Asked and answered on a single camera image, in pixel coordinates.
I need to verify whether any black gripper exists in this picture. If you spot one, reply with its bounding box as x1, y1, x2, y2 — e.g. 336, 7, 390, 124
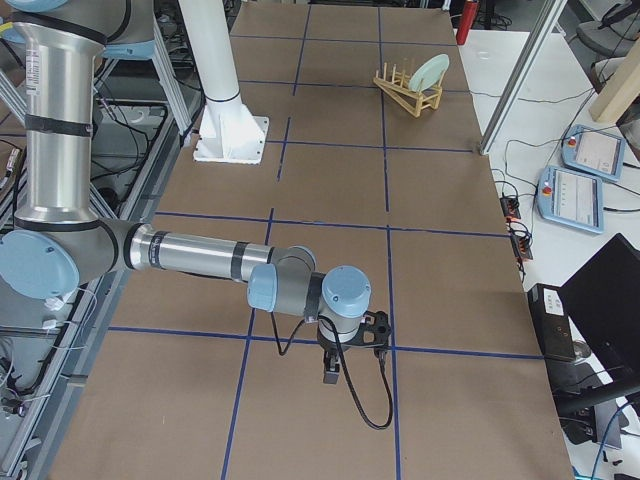
317, 328, 341, 384

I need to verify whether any light green plate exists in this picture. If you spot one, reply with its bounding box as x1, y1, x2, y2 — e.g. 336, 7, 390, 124
408, 54, 450, 92

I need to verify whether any wooden dish rack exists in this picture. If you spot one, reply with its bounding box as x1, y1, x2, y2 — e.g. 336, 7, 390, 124
373, 62, 446, 118

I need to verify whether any brown paper table cover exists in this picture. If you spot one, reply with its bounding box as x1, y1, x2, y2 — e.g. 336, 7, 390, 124
49, 2, 572, 479

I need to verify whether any black computer box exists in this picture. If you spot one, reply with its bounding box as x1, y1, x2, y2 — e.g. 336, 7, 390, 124
527, 283, 576, 362

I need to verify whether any orange black power strip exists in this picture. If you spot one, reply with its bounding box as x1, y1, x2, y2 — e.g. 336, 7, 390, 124
499, 195, 533, 262

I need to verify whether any black monitor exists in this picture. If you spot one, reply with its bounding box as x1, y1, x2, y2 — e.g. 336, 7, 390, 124
559, 233, 639, 373

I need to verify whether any near blue teach pendant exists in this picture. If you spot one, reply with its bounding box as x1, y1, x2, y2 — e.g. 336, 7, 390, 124
537, 166, 604, 234

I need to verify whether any blue teach pendant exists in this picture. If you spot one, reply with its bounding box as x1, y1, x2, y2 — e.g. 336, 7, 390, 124
537, 166, 604, 234
561, 124, 626, 182

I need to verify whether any far blue teach pendant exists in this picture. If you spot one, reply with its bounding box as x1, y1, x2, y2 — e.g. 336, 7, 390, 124
561, 124, 626, 182

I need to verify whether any red cylinder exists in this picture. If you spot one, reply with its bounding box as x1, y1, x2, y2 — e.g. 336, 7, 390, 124
456, 0, 479, 46

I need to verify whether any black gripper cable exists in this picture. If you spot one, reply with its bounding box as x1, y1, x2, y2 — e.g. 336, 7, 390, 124
269, 309, 394, 430

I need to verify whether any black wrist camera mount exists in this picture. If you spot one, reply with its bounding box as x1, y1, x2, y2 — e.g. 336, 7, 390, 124
353, 311, 391, 349

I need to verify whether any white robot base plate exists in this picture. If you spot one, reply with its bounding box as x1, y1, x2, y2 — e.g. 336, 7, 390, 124
193, 104, 270, 165

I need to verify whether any aluminium side frame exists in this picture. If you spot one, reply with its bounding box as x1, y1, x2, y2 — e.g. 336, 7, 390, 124
0, 19, 196, 480

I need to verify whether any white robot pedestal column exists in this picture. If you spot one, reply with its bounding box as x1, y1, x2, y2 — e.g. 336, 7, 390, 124
179, 0, 241, 122

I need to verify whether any aluminium frame post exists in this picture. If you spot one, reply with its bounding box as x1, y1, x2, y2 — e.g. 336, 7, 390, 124
479, 0, 567, 155

